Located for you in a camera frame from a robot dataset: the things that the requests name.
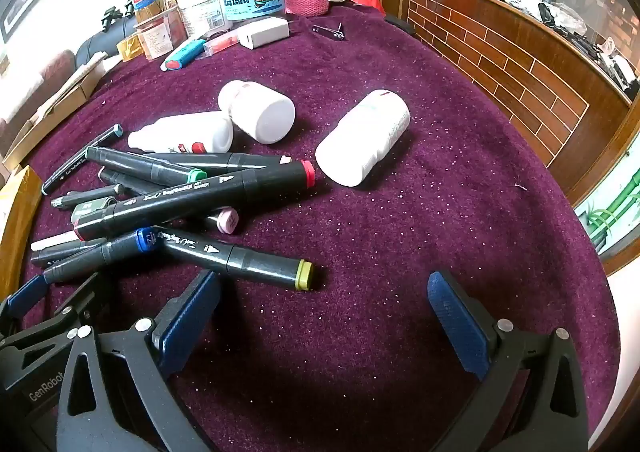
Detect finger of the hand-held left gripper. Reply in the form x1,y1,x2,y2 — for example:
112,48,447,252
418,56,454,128
0,273,118,359
0,273,51,329

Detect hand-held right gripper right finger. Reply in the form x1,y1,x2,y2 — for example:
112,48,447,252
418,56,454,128
427,271,591,452

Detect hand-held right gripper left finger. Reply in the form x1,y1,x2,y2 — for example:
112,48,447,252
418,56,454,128
56,269,223,452

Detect yellow cardboard box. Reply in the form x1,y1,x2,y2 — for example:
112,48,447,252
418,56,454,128
0,165,43,300

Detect yellow-capped black marker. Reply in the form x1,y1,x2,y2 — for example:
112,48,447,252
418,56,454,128
155,228,314,292

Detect pink-capped black marker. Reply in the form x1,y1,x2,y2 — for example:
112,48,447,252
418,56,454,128
207,207,240,234

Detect pile of markers and pens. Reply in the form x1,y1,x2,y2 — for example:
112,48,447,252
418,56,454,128
30,123,317,292

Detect green-capped black marker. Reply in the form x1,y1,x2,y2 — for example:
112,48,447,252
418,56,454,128
85,146,207,187

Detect long white squeeze bottle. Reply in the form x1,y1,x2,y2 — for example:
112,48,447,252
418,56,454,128
127,111,234,154

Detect large white pill bottle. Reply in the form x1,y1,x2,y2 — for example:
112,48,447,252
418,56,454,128
314,89,411,187

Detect round white plastic bottle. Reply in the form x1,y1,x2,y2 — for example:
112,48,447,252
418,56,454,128
218,80,296,145

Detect purple velvet tablecloth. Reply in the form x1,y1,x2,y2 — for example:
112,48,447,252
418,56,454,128
20,2,623,452

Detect brown cardboard box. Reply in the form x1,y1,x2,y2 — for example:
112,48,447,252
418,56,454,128
2,52,108,172

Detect green bamboo picture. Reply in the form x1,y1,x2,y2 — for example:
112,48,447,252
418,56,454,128
575,132,640,258

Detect brown armchair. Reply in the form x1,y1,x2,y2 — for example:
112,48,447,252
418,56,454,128
0,50,77,143

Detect gold tape roll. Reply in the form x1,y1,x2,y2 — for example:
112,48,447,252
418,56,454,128
116,34,145,63

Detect black leather sofa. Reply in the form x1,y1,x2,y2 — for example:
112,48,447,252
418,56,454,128
75,15,138,67

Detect blue and white tube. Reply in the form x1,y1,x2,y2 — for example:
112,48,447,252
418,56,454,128
160,39,207,72

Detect wooden brick-pattern counter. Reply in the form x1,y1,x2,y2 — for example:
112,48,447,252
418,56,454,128
378,0,640,205

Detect white charger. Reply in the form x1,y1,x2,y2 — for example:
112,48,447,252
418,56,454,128
237,16,291,50

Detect white plastic jar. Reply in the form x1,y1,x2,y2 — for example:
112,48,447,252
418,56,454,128
176,0,233,40

